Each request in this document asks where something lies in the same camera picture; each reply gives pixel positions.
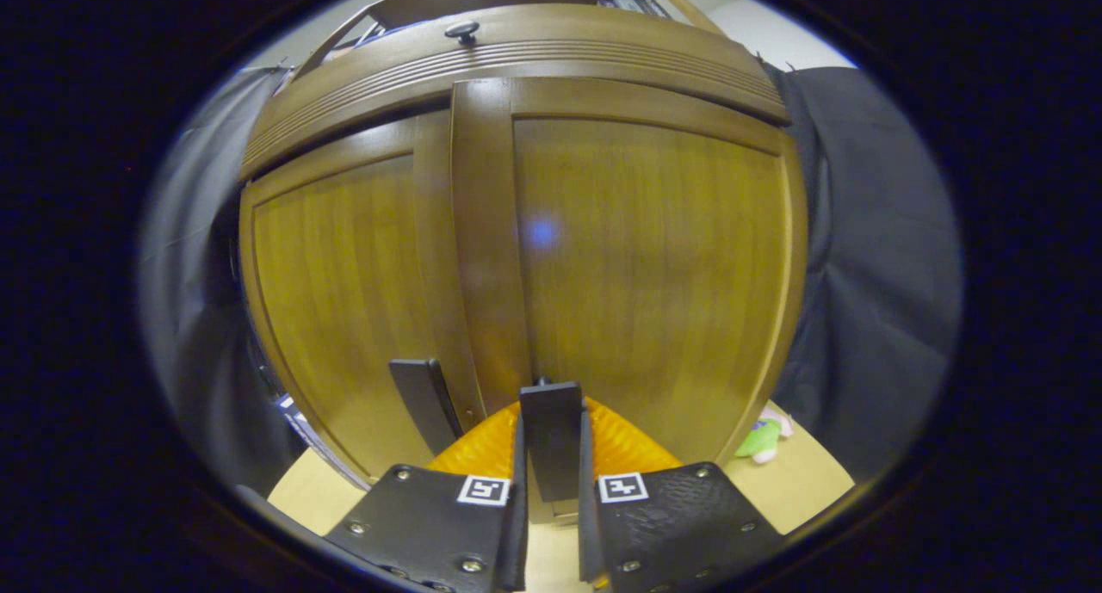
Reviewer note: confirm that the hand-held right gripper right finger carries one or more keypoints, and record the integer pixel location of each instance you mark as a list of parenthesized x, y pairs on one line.
[(587, 533)]

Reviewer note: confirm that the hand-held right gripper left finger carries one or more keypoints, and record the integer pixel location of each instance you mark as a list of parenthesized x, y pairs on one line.
[(519, 541)]

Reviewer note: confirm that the wooden shoe cabinet door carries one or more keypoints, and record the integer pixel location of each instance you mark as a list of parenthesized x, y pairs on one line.
[(344, 300), (654, 274)]

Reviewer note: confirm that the wooden cabinet drawer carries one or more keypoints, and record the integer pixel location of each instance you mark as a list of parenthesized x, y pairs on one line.
[(603, 51)]

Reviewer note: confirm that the green pink plush toy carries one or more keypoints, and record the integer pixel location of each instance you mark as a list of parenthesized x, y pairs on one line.
[(759, 441)]

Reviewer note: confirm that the black round drawer knob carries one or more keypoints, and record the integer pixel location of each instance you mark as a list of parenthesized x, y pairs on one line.
[(461, 31)]

